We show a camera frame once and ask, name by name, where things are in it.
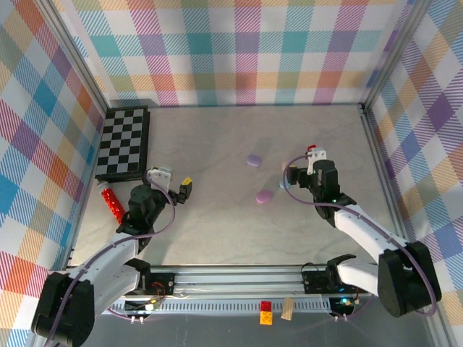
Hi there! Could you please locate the red glitter tube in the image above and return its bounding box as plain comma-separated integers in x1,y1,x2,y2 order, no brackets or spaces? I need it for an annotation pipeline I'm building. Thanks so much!
98,179,128,222

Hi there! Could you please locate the black white chessboard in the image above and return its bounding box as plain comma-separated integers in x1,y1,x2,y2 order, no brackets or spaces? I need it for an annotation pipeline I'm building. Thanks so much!
95,105,151,184

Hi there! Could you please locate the small electronics board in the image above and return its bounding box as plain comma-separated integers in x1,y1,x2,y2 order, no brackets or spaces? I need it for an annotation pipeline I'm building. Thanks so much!
124,299,162,314
331,296,362,312

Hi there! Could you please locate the small wooden block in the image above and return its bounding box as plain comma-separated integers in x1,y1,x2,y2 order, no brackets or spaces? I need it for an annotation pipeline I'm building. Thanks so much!
280,297,296,322

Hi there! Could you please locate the aluminium side rail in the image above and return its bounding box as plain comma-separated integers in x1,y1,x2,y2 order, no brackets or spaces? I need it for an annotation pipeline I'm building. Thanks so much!
360,103,415,267

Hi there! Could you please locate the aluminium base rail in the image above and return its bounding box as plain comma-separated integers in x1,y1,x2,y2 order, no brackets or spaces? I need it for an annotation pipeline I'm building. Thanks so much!
150,265,384,298

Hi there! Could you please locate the slotted grey cable duct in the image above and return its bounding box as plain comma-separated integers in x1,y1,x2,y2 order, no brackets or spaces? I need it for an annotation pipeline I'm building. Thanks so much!
57,299,334,314

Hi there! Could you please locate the aluminium frame post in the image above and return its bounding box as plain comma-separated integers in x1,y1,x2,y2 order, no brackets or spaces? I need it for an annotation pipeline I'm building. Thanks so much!
361,0,435,109
34,0,111,111

